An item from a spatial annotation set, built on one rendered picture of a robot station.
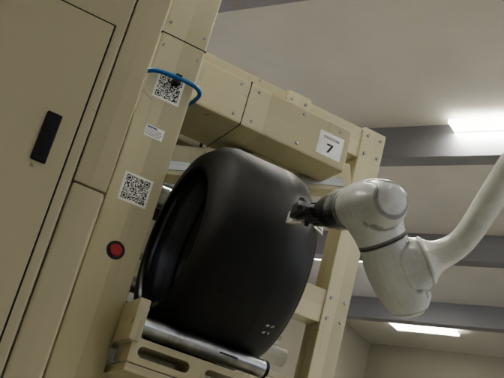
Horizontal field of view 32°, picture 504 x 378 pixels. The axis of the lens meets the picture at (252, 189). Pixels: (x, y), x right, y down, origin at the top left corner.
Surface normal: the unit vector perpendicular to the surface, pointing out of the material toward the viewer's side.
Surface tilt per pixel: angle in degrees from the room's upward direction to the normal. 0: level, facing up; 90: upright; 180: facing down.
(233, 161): 60
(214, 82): 90
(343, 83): 180
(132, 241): 90
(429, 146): 90
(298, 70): 180
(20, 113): 90
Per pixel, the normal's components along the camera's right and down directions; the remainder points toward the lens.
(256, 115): 0.44, -0.23
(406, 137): -0.50, -0.44
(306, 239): 0.68, -0.22
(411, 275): 0.11, 0.06
